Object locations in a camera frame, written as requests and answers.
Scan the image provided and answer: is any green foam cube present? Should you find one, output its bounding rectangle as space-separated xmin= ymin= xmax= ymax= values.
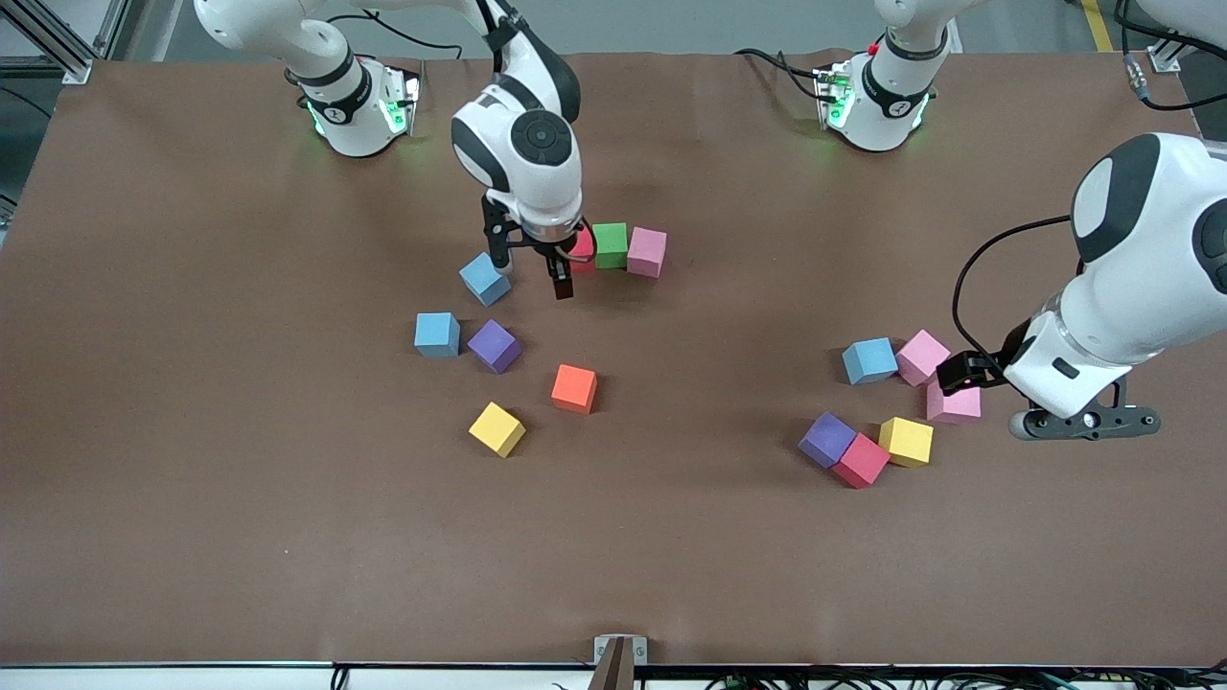
xmin=591 ymin=221 xmax=631 ymax=270

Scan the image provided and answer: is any blue foam cube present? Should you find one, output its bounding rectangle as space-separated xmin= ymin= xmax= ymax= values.
xmin=458 ymin=251 xmax=513 ymax=309
xmin=413 ymin=311 xmax=462 ymax=359
xmin=842 ymin=336 xmax=899 ymax=386

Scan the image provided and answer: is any pink foam cube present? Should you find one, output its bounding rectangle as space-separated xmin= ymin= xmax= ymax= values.
xmin=894 ymin=329 xmax=953 ymax=388
xmin=626 ymin=226 xmax=668 ymax=280
xmin=925 ymin=379 xmax=984 ymax=426

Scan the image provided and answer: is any yellow foam cube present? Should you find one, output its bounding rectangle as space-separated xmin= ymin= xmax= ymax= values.
xmin=468 ymin=401 xmax=527 ymax=459
xmin=878 ymin=416 xmax=936 ymax=470

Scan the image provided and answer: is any purple foam cube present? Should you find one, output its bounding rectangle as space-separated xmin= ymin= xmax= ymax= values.
xmin=797 ymin=411 xmax=859 ymax=471
xmin=467 ymin=318 xmax=524 ymax=375

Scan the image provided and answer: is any orange foam cube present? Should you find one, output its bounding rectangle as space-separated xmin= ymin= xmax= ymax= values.
xmin=550 ymin=363 xmax=599 ymax=416

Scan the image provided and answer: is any brown table mat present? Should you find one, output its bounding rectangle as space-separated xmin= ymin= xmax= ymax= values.
xmin=0 ymin=50 xmax=1227 ymax=668

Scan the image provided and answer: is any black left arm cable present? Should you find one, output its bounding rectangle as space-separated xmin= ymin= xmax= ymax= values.
xmin=951 ymin=0 xmax=1227 ymax=365

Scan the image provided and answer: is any black left base cable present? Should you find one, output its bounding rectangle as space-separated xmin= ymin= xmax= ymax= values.
xmin=733 ymin=46 xmax=825 ymax=102

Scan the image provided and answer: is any aluminium frame profile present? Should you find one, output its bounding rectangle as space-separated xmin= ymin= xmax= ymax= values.
xmin=1147 ymin=0 xmax=1227 ymax=75
xmin=0 ymin=0 xmax=97 ymax=85

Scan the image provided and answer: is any grey metal edge bracket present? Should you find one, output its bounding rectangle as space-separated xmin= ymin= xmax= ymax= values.
xmin=589 ymin=633 xmax=649 ymax=690

